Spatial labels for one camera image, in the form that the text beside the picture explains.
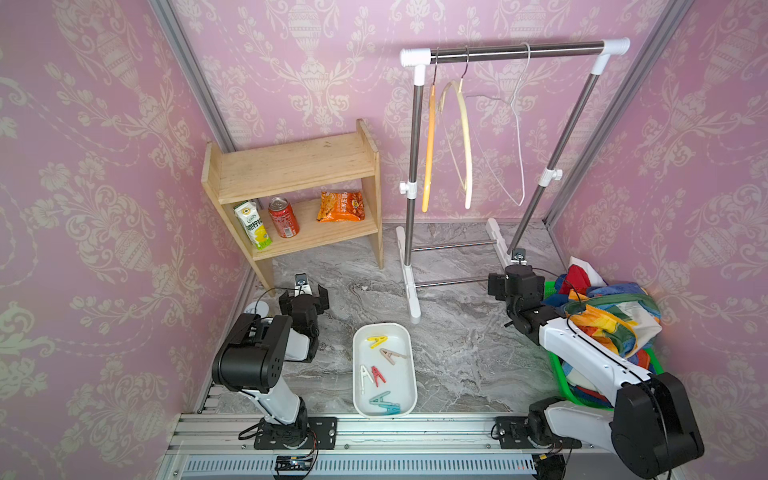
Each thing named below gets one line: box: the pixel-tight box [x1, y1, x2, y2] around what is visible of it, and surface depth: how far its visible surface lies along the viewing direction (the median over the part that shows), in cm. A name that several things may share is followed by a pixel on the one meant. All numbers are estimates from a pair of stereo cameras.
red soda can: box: [268, 197, 300, 239], surface depth 83 cm
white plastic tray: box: [352, 323, 418, 419], surface depth 85 cm
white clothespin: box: [360, 364, 374, 395], surface depth 85 cm
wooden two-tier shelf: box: [201, 119, 384, 297], surface depth 81 cm
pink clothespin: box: [379, 348, 407, 365], surface depth 89 cm
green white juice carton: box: [233, 200, 273, 250], surface depth 79 cm
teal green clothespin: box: [369, 390, 393, 405], surface depth 80 cm
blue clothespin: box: [378, 403, 401, 415], surface depth 79 cm
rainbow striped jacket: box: [564, 293, 663, 359], surface depth 73 cm
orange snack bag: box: [316, 191, 365, 223], surface depth 93 cm
